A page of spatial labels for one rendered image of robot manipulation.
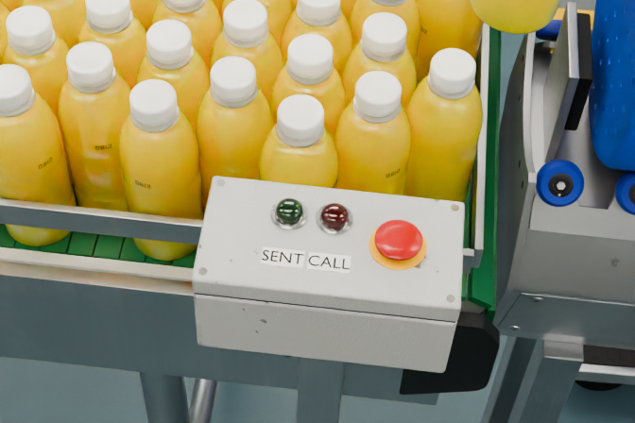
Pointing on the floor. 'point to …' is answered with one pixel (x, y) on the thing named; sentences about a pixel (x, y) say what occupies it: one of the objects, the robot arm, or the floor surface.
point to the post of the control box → (319, 390)
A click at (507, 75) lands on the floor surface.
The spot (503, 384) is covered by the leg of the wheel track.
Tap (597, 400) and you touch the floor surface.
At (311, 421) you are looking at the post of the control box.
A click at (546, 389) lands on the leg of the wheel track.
